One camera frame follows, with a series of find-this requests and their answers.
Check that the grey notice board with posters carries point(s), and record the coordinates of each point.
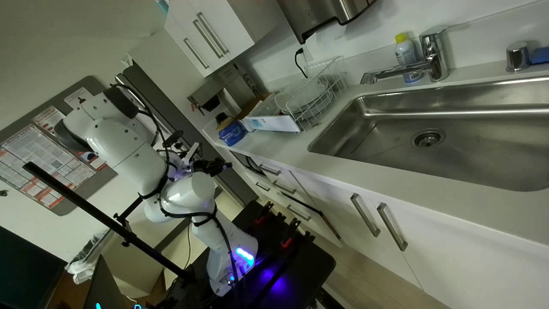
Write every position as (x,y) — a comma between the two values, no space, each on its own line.
(35,165)

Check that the wooden drawer with white face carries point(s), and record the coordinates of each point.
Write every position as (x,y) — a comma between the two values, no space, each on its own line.
(258,172)

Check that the white counter cabinet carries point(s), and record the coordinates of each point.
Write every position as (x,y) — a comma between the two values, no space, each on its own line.
(457,258)

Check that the stack of white plates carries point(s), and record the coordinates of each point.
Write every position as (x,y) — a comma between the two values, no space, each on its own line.
(318,103)

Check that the soap bottle with yellow cap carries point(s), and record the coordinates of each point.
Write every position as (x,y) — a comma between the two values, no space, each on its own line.
(405,52)

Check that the white wall cabinet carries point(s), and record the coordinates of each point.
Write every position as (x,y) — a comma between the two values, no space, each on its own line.
(177,23)

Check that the dark grey tall panel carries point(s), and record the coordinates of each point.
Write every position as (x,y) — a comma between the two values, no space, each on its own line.
(165,103)

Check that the long black tripod pole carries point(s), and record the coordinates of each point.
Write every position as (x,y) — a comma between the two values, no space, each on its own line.
(69,196)

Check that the small brown cardboard box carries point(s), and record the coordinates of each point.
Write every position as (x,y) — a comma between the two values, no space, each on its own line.
(252,109)

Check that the stainless steel sink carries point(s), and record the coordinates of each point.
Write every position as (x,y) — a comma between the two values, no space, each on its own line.
(457,143)

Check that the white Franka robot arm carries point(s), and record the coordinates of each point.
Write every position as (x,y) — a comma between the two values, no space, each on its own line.
(125,148)

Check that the blue sponge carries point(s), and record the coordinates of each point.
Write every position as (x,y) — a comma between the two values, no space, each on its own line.
(539,55)

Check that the blue and white box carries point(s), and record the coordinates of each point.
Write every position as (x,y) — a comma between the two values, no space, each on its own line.
(234,134)

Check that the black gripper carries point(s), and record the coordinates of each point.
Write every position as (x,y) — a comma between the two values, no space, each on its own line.
(204,167)

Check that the black clamp with red grip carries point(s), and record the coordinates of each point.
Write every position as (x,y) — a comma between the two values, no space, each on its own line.
(259,220)
(285,242)

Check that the large brown cardboard box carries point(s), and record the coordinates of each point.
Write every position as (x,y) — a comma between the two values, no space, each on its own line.
(134,268)

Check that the steel paper towel dispenser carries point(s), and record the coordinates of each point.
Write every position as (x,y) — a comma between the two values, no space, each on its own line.
(319,14)

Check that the chrome faucet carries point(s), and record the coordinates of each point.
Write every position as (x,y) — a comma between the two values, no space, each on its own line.
(434,54)

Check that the black robot cart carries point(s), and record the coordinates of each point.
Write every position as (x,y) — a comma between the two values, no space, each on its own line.
(297,268)

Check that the small steel cup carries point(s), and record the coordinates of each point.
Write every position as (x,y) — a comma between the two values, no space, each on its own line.
(517,57)

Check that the white crumpled cloth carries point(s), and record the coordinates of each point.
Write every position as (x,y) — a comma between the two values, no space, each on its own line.
(83,268)

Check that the white countertop appliance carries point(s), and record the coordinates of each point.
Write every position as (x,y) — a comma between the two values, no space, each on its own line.
(215,100)

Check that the black monitor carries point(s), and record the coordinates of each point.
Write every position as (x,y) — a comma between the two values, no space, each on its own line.
(23,275)

